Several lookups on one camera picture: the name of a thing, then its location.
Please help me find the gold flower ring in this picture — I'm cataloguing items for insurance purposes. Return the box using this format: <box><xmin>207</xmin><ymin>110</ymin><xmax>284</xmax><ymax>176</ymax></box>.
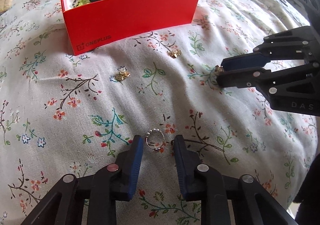
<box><xmin>211</xmin><ymin>65</ymin><xmax>225</xmax><ymax>86</ymax></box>

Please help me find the gold flower earring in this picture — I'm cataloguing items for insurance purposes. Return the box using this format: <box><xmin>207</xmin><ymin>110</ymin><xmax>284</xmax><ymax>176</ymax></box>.
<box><xmin>168</xmin><ymin>49</ymin><xmax>182</xmax><ymax>59</ymax></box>

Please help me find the floral bed sheet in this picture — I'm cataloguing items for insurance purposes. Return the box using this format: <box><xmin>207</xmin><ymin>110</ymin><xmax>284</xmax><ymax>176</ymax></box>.
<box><xmin>1</xmin><ymin>0</ymin><xmax>318</xmax><ymax>224</ymax></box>

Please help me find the gold pearl earring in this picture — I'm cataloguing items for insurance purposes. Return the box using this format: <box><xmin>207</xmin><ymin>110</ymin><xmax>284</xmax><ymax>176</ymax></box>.
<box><xmin>116</xmin><ymin>66</ymin><xmax>131</xmax><ymax>82</ymax></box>

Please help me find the red cardboard box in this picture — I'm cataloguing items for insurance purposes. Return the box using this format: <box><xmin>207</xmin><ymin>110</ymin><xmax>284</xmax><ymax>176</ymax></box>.
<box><xmin>61</xmin><ymin>0</ymin><xmax>199</xmax><ymax>56</ymax></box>

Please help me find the small silver bead ring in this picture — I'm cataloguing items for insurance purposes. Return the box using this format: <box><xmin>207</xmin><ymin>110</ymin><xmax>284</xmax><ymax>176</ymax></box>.
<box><xmin>145</xmin><ymin>128</ymin><xmax>166</xmax><ymax>152</ymax></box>

